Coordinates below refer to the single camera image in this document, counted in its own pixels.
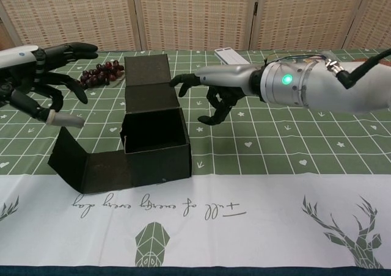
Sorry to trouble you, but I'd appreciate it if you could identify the white folding stand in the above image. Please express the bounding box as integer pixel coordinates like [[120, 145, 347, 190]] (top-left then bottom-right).
[[213, 47, 250, 65]]

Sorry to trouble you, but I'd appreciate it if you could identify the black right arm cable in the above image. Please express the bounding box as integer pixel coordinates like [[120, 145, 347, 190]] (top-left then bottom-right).
[[325, 48, 391, 90]]

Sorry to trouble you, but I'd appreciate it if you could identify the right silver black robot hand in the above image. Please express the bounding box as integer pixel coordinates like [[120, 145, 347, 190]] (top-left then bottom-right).
[[169, 64, 265, 126]]

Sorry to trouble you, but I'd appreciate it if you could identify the dark red grape bunch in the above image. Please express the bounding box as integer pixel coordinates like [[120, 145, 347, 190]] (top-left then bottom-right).
[[80, 60, 125, 89]]

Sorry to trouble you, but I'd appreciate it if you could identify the bamboo folding screen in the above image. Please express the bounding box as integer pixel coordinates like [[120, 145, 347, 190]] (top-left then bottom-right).
[[0, 0, 391, 53]]

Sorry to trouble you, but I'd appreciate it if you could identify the green checked deer tablecloth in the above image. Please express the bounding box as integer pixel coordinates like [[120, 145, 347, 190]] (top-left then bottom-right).
[[0, 48, 391, 269]]

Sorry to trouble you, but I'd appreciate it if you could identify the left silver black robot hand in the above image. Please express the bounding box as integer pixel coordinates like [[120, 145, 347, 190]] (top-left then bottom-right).
[[0, 42, 99, 129]]

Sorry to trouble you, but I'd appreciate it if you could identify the black foldable cardboard box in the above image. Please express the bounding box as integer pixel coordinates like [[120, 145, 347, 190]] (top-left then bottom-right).
[[48, 54, 192, 195]]

